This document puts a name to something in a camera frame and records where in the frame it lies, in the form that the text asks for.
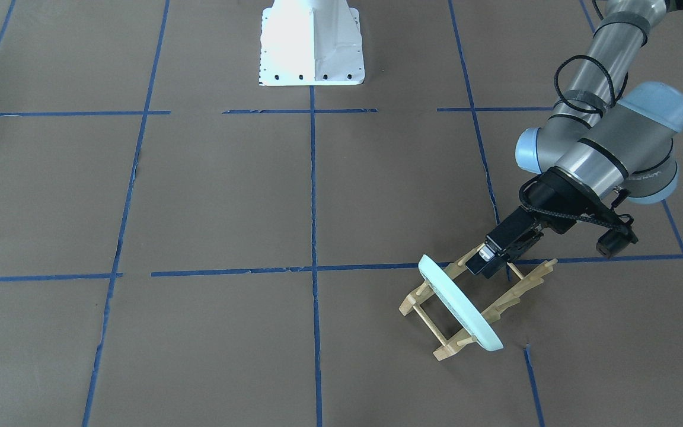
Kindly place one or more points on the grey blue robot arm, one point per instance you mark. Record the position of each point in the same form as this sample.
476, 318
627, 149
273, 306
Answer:
599, 147

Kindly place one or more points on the light green plate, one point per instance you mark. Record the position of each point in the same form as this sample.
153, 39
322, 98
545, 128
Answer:
478, 329

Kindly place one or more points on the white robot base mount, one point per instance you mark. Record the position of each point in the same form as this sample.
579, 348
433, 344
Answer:
310, 43

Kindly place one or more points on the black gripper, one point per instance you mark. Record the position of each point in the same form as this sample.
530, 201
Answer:
546, 204

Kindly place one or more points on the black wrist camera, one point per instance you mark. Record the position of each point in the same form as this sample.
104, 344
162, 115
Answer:
614, 241

